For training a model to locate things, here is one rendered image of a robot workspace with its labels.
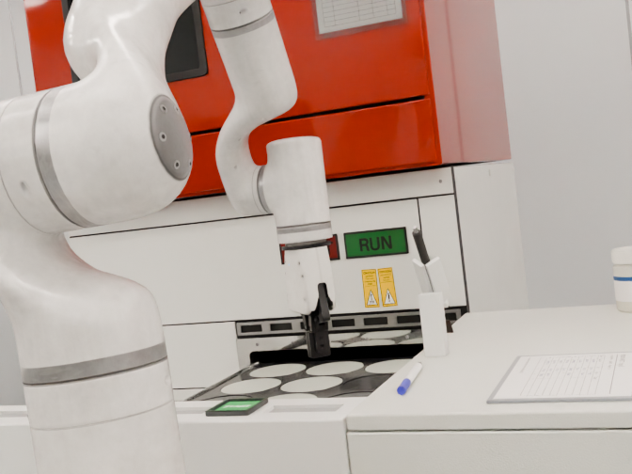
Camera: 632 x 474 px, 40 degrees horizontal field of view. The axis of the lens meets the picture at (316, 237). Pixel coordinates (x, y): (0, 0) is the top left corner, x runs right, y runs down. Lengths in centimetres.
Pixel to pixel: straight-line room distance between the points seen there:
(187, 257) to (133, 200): 102
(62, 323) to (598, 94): 244
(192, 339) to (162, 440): 101
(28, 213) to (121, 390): 16
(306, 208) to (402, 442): 47
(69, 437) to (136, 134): 24
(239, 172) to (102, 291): 62
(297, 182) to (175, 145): 59
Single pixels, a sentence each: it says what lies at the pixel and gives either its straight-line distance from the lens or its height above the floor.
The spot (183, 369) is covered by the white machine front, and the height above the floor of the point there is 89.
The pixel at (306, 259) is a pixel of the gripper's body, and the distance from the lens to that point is 127.
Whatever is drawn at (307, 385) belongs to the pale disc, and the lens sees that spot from 139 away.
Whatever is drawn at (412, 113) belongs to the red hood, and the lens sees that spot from 147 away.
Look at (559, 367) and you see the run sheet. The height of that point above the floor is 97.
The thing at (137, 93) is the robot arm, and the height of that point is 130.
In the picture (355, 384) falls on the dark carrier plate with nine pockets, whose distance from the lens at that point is 136.
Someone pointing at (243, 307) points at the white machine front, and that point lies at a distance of 166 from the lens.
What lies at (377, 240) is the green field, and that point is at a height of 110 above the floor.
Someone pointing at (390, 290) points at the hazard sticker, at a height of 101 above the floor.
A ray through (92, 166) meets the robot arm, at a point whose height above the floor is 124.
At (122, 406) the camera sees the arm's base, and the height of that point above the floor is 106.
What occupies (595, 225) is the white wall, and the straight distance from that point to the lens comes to 297.
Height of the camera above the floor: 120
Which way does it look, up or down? 3 degrees down
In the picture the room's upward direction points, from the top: 7 degrees counter-clockwise
